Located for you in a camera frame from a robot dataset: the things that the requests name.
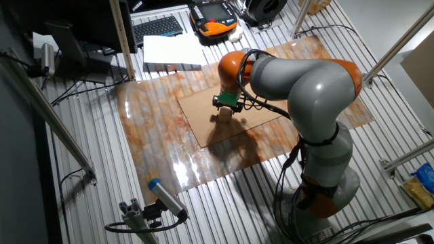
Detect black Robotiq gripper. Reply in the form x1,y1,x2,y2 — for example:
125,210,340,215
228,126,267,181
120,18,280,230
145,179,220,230
212,95,245,117

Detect light wooden cube block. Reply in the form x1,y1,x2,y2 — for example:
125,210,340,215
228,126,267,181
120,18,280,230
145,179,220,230
218,106,234,123

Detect green flange adapter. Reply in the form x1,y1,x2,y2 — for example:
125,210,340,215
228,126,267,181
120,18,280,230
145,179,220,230
216,90,239,106

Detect brown cardboard sheet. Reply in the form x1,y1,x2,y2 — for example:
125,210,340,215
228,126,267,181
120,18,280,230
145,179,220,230
178,83,288,149

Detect orange grey marble pattern mat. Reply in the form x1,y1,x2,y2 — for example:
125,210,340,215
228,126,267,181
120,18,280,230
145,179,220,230
115,35,376,205

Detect white paper sheet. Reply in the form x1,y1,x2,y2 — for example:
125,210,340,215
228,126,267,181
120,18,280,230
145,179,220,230
142,33,208,66

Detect orange black teach pendant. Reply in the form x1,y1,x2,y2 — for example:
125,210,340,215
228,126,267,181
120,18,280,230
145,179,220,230
189,1,239,37

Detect black computer keyboard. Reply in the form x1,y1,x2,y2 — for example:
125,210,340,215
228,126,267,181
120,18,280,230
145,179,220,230
132,15,184,47

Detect marble pattern box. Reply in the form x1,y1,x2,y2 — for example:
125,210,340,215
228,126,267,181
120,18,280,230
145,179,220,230
298,0,332,16

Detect grey aluminium profile stand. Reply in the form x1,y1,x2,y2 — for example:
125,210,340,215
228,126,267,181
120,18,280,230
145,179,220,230
118,198,160,244

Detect black monitor stand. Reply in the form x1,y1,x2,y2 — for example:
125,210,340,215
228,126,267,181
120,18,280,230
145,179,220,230
45,21,118,85

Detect slanted aluminium profile bar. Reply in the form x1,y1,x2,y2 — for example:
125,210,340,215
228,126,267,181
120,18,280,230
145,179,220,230
0,47,98,186

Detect black computer monitor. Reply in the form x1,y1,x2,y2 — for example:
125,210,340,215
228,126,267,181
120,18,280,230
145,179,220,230
9,0,138,55

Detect large brown cardboard board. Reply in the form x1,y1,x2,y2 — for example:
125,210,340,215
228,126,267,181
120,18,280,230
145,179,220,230
399,40,434,109

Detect yellow plastic bag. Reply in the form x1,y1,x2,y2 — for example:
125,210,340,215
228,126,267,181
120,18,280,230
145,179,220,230
399,176,434,211

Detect blue plastic bag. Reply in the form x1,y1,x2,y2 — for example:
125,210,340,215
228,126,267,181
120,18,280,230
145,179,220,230
410,162,434,195

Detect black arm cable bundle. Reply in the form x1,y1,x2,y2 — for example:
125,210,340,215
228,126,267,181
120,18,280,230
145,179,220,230
236,49,340,244

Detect silver camera with blue cap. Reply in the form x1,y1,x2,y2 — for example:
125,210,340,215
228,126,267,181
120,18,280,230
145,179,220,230
148,178,189,221

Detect black round cable spool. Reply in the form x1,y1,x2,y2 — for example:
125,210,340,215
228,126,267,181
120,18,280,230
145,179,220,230
244,0,288,25

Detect short aluminium frame post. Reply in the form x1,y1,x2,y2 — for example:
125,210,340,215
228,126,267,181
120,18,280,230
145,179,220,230
289,0,313,39

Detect tan upright frame post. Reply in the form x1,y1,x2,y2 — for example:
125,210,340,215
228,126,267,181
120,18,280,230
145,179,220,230
108,0,137,81

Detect black desk cables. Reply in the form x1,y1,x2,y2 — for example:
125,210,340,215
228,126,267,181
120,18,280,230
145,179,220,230
50,73,130,106

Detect black camera cable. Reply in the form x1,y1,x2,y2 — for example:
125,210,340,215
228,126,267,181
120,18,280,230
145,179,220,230
104,213,188,235

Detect low aluminium frame beam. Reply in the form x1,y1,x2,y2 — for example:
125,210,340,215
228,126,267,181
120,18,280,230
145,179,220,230
379,138,434,178

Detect silver cylinder camera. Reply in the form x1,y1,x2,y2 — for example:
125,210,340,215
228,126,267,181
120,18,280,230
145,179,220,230
41,43,56,77

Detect long aluminium frame beam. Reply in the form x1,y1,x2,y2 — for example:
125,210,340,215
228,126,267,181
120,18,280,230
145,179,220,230
361,3,434,86

